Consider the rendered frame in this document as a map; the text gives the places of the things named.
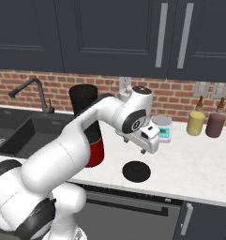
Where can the black sink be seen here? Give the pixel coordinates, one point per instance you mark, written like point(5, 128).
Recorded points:
point(20, 134)

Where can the grey wall switch plate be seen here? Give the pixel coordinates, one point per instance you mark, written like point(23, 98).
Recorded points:
point(201, 89)
point(219, 91)

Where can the dark grey dishwasher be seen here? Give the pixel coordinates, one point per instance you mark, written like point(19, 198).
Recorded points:
point(127, 222)

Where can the black and red blender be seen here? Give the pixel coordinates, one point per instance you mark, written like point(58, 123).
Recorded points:
point(95, 150)

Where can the black tap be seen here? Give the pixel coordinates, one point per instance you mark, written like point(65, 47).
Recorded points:
point(39, 90)

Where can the black round blender lid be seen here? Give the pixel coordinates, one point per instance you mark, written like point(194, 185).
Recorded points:
point(136, 171)

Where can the maroon canister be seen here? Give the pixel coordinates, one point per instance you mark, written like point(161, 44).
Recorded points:
point(215, 125)

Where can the yellow canister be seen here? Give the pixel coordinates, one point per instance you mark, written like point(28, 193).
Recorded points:
point(195, 124)

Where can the white kitchen scale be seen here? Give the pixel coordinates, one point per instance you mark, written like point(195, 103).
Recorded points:
point(165, 131)

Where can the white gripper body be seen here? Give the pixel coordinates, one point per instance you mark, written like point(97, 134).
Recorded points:
point(148, 145)

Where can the dark cupboard door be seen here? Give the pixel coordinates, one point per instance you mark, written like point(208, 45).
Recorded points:
point(211, 37)
point(111, 34)
point(211, 223)
point(23, 31)

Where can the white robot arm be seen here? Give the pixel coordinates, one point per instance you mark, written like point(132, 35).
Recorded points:
point(70, 140)

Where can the white wall outlet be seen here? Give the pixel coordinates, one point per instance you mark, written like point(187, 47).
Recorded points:
point(125, 86)

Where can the dark lower cupboard door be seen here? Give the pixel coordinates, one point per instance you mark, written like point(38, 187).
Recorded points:
point(211, 223)

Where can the brown-capped pale bottle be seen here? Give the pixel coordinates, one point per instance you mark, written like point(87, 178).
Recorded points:
point(221, 106)
point(199, 104)

